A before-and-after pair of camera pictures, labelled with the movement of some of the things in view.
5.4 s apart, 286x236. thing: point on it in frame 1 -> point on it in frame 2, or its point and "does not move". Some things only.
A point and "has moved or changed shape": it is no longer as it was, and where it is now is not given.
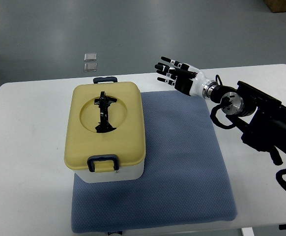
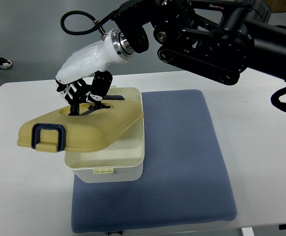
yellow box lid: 105,118 has moved or changed shape
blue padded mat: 186,178 does not move
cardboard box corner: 283,6 does not move
